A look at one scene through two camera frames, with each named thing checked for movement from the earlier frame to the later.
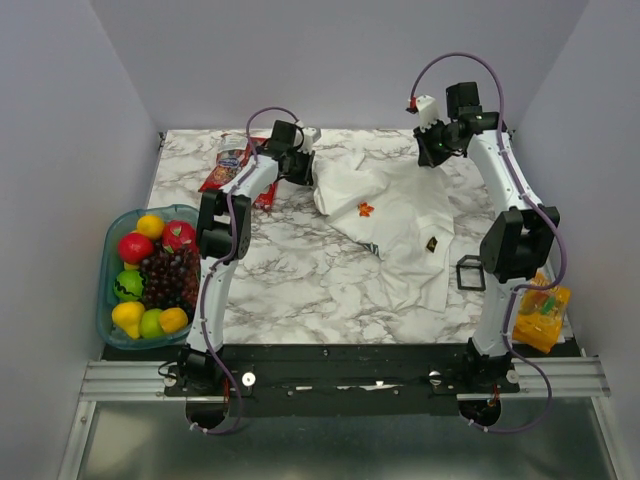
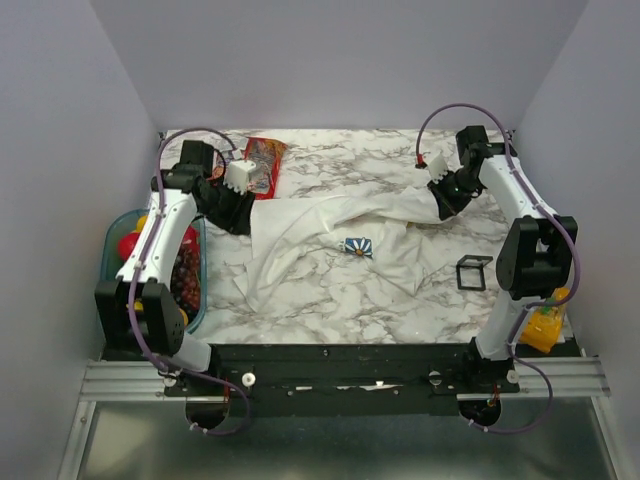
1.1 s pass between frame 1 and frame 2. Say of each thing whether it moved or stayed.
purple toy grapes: stayed
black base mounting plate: stayed
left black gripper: moved
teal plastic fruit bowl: stayed
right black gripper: moved
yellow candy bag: stayed
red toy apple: stayed
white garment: moved
